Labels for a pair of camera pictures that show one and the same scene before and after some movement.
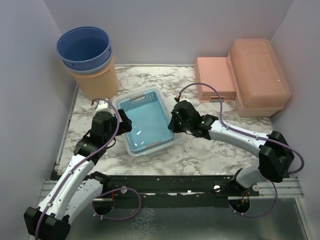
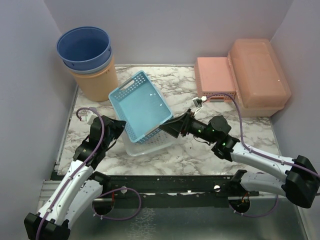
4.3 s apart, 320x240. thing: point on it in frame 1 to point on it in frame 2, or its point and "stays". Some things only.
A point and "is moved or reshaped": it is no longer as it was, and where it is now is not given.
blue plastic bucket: x=84 y=48 stays
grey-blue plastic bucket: x=92 y=70 stays
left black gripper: x=125 y=125 to x=119 y=126
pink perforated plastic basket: x=216 y=71 stays
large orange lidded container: x=261 y=86 stays
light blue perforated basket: x=149 y=120 is moved or reshaped
